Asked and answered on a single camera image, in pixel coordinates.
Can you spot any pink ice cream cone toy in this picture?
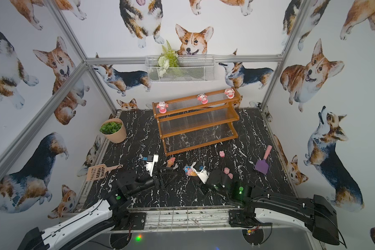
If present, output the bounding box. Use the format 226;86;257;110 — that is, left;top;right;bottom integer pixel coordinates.
166;157;176;168

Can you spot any blue pink ice cream toy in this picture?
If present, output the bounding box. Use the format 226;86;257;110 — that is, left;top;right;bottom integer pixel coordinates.
183;166;198;177

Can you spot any pink hooded bunny doll figure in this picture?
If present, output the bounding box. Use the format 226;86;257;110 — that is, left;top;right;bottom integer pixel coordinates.
156;102;169;114

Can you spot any pink white bunny doll figure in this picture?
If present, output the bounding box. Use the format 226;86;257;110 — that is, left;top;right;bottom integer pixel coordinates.
224;88;235;99

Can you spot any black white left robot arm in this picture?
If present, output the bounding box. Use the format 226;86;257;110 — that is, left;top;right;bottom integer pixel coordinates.
18;167;178;250

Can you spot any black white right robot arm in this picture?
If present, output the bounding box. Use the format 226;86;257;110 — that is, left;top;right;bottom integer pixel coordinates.
198;169;346;245

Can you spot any orange wooden two-tier shelf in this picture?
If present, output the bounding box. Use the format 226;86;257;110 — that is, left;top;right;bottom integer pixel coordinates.
152;88;242;156

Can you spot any beige slotted scoop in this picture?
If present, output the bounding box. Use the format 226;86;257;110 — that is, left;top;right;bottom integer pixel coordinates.
86;164;123;182

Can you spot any pink pot with green succulent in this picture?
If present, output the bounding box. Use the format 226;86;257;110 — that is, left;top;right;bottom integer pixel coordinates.
100;118;127;144

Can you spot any artificial fern with white flowers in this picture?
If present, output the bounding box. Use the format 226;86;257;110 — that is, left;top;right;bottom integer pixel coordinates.
157;41;180;78

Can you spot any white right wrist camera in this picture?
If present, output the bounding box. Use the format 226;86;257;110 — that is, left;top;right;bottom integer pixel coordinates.
191;161;209;184

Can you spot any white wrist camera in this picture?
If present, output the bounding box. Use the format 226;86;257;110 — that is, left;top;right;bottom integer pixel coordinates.
191;161;209;184
143;154;159;176

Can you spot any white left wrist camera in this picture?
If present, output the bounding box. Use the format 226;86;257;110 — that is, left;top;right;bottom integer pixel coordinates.
143;154;159;176

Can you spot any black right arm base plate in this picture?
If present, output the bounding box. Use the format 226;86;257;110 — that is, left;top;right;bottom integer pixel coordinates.
228;209;272;229

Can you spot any purple spatula with pink handle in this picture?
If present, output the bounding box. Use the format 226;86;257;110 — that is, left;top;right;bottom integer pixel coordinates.
254;145;272;175

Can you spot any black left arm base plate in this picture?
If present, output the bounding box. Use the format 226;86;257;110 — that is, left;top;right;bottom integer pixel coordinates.
113;211;147;231

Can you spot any white wire wall basket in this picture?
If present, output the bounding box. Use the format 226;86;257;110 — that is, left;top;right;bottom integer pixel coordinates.
145;55;215;82

